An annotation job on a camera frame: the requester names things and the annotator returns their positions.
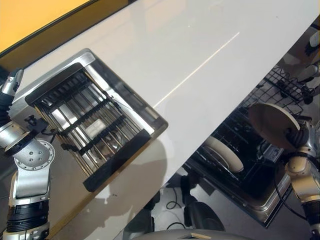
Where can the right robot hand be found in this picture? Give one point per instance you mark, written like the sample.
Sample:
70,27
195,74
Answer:
298,137

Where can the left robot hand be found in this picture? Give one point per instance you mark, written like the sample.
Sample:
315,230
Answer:
11,86

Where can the beige round plate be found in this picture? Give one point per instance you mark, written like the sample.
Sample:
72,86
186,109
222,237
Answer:
270,122

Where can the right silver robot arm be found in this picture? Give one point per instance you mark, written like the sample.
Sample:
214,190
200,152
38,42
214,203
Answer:
305,180

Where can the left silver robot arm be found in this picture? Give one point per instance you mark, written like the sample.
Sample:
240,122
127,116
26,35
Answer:
30,180

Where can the dark dishwasher plate rack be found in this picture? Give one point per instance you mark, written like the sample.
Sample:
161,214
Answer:
240,140

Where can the silver dishwasher door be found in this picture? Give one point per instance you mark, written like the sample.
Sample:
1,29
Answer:
262,212

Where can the black left wrist clamp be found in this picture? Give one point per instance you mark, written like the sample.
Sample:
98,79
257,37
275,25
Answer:
37,123

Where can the silver black-ended cylinder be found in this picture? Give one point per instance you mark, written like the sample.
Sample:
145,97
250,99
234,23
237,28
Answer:
311,71
313,38

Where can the cream round plate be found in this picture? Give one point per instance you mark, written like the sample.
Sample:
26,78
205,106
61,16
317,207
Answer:
225,153

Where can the stainless steel sink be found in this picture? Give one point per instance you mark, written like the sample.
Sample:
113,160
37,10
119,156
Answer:
86,58

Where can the white label sticker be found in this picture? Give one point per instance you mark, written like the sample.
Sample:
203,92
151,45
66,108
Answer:
95,127

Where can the dark right robot leg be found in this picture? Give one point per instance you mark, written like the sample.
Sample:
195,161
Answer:
202,215

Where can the dark robot leg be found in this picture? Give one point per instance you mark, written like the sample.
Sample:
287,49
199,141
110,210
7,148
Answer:
202,215
147,215

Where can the black steel roll-up drying rack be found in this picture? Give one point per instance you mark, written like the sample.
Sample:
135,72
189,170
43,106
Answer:
120,157

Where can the dark left robot leg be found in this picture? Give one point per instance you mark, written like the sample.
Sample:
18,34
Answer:
147,215

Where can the yellow panel with dark frame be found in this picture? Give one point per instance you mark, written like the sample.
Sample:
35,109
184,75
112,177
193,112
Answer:
25,20

